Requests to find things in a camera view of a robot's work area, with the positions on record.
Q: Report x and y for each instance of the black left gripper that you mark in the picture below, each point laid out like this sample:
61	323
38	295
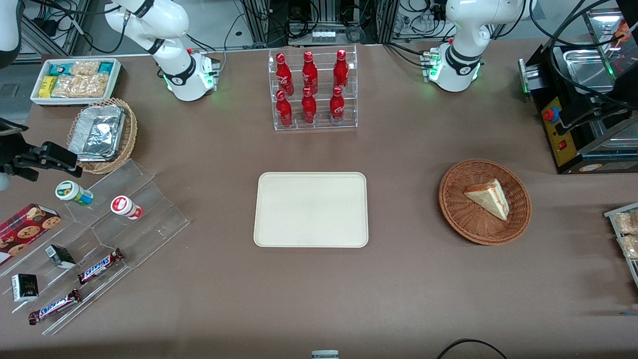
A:
625	89

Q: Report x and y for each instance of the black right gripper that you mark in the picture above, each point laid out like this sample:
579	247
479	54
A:
11	154

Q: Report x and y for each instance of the triangular sandwich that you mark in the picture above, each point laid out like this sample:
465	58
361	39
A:
490	200

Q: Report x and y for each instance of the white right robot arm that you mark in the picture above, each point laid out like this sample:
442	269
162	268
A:
172	30

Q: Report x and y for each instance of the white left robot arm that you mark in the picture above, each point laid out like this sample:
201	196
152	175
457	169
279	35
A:
463	30

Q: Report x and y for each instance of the aluminium foil tray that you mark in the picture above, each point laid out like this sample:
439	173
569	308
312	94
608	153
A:
97	132

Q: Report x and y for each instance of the light wicker basket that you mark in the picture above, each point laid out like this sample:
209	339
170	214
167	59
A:
128	137

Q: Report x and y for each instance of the metal tray with snacks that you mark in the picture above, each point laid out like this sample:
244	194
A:
610	217

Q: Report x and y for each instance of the round brown wicker basket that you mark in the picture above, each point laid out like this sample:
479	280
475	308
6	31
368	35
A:
461	214

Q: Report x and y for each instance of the cream plastic tray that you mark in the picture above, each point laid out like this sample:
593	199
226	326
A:
311	209

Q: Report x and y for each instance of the green label yoghurt cup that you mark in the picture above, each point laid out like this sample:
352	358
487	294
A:
74	193

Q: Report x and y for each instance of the black hot food display case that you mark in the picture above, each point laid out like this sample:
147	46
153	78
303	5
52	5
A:
568	149

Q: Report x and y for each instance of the white plastic snack bin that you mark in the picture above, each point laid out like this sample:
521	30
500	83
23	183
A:
37	99

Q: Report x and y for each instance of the clear cracker pack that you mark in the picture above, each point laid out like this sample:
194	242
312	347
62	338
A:
84	68
65	87
92	85

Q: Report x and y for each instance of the yellow snack pack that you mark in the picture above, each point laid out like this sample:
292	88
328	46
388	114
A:
48	87

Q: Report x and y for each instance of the red label yoghurt cup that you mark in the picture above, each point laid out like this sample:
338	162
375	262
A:
126	207

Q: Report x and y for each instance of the red cookie box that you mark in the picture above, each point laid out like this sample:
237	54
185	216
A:
22	232

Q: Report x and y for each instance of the teal snack pack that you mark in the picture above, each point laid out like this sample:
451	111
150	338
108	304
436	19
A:
106	67
61	69

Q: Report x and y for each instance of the small black white box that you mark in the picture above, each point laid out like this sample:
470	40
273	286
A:
60	255
25	287

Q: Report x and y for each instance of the clear acrylic stepped stand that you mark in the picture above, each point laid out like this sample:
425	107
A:
144	219

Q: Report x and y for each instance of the Snickers chocolate bar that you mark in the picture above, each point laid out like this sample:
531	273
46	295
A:
99	266
55	306

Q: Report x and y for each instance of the clear fried snack pack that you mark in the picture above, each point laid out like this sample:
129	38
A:
630	247
627	223

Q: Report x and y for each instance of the red cola bottle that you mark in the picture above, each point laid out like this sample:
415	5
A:
341	71
309	107
284	110
309	74
337	105
284	75

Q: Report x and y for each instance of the clear acrylic bottle rack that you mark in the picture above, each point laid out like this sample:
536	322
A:
322	112

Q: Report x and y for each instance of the white power strip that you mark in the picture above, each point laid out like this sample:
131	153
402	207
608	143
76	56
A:
323	35

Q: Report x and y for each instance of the grey device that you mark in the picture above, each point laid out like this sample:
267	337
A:
325	354

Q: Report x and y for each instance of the aluminium frame rack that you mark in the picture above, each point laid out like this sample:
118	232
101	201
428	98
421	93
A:
259	22

